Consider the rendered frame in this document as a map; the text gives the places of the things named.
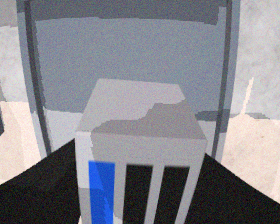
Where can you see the grey box with blue and black stripes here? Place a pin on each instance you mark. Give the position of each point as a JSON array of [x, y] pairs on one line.
[[139, 151]]

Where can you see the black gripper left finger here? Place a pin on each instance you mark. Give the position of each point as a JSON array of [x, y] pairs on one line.
[[47, 193]]

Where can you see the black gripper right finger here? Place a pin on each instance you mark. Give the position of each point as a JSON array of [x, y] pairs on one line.
[[221, 197]]

